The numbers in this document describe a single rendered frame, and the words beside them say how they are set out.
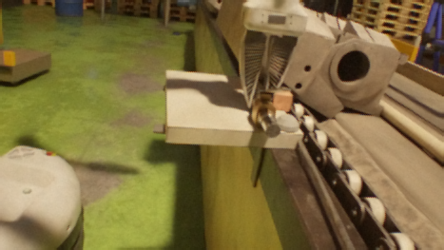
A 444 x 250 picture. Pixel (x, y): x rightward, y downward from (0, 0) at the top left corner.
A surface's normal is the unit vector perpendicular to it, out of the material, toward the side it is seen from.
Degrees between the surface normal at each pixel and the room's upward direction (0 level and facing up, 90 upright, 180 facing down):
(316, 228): 0
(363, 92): 90
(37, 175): 74
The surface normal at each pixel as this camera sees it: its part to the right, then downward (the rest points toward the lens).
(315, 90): 0.09, 0.42
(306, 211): 0.14, -0.90
